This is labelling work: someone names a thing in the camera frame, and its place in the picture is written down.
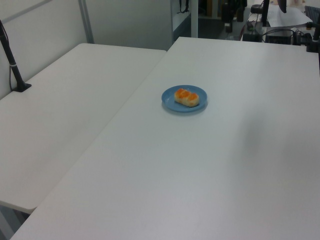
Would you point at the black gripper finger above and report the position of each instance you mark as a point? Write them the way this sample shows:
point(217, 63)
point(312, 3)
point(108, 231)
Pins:
point(282, 5)

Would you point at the orange glazed bread loaf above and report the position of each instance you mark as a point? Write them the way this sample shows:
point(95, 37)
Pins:
point(186, 98)

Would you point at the blue round plate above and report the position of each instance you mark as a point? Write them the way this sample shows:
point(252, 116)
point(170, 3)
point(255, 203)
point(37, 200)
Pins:
point(172, 105)

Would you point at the white paper sheet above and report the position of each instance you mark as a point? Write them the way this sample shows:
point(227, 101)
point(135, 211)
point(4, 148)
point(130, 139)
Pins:
point(290, 16)

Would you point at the black vertical stand pole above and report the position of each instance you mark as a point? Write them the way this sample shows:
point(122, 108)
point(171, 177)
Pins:
point(265, 15)

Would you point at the black electronics box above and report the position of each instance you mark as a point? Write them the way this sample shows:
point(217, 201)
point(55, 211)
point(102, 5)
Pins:
point(278, 37)

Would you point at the small black box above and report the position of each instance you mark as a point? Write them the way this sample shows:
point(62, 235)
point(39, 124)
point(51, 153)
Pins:
point(251, 37)

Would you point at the black clamp with camera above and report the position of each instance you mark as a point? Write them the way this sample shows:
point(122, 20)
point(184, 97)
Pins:
point(312, 45)

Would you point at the white shelf frame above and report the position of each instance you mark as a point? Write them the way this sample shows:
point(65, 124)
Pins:
point(193, 20)

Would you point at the black camera stand pole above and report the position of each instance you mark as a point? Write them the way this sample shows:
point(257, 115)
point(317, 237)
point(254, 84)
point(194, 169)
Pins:
point(12, 67)

